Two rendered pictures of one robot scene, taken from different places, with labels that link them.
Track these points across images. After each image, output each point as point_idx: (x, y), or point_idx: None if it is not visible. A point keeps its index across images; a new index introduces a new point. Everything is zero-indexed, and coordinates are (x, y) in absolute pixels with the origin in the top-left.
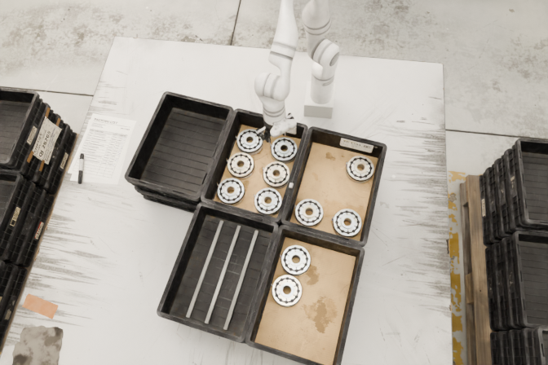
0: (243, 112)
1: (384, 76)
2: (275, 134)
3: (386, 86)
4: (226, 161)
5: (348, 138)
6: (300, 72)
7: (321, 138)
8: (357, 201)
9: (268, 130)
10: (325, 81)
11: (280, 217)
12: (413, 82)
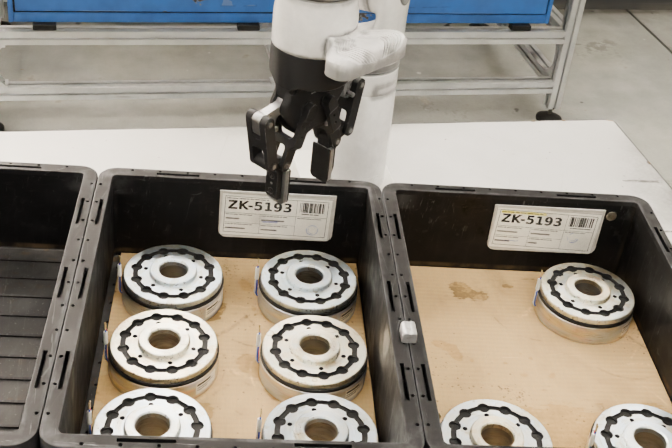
0: (136, 177)
1: (486, 153)
2: (350, 63)
3: (504, 172)
4: (93, 362)
5: (521, 196)
6: (247, 168)
7: (424, 230)
8: (631, 393)
9: (293, 114)
10: (381, 79)
11: (423, 438)
12: (566, 158)
